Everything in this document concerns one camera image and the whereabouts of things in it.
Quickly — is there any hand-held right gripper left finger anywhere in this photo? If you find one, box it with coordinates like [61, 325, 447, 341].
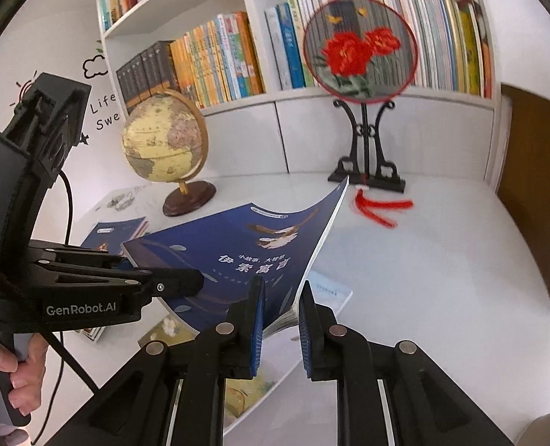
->
[38, 274, 267, 446]

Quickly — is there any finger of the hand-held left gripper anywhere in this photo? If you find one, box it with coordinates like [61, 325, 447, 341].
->
[32, 264, 207, 300]
[28, 240, 139, 270]

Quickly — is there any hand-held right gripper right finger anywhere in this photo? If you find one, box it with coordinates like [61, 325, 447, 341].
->
[298, 280, 517, 446]

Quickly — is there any navy blue bird book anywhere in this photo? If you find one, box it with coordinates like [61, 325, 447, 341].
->
[120, 175, 351, 339]

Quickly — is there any pale white rabbit book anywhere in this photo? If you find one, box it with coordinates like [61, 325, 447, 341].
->
[138, 269, 354, 433]

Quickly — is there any row of dark grey books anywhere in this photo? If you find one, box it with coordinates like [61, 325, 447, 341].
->
[116, 41, 179, 114]

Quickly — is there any row of orange yellow books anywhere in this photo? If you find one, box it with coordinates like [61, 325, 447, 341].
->
[169, 10, 265, 110]

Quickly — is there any row of thin picture books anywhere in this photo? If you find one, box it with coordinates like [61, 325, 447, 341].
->
[263, 0, 495, 99]

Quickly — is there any person's left hand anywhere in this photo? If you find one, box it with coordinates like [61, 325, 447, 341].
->
[0, 323, 50, 418]

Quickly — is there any royal blue framed book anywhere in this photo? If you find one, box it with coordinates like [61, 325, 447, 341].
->
[80, 216, 151, 252]

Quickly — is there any yellow globe on wooden base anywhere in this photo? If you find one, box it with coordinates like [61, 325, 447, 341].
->
[120, 89, 217, 217]

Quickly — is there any red tassel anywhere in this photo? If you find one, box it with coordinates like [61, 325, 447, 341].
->
[351, 183, 415, 229]

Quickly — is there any white bookshelf cabinet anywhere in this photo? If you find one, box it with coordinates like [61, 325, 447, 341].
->
[93, 0, 512, 187]

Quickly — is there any brown wooden door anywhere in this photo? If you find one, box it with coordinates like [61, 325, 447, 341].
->
[495, 83, 550, 335]

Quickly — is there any round embroidered red flower fan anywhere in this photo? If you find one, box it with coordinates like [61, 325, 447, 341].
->
[303, 0, 419, 103]

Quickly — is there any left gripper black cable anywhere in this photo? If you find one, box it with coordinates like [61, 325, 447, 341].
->
[57, 171, 75, 245]

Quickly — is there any black lettering wall sticker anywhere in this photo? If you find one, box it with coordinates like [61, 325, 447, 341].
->
[90, 94, 123, 133]

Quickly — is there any black cloud wall sticker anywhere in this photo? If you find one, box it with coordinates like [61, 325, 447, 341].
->
[82, 53, 107, 81]

